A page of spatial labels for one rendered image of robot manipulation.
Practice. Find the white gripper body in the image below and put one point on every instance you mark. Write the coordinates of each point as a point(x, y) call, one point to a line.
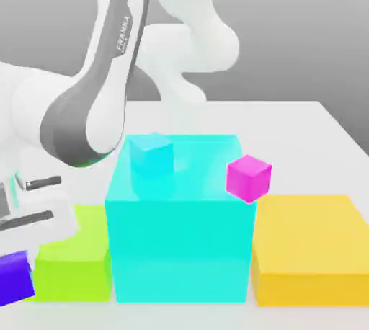
point(57, 223)

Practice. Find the small purple cube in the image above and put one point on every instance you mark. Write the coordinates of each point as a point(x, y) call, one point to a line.
point(13, 278)

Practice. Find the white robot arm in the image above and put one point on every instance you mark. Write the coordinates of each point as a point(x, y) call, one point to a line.
point(115, 47)

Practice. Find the small cyan cube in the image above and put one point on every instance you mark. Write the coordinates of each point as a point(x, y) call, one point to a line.
point(150, 162)

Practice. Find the small magenta cube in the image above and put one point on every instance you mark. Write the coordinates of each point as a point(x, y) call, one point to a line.
point(248, 178)

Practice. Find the large lime green box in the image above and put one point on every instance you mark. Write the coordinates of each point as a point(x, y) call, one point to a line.
point(69, 275)

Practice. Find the large cyan box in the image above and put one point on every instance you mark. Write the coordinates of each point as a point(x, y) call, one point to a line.
point(178, 249)

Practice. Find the large yellow box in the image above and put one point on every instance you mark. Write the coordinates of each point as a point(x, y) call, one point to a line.
point(311, 243)

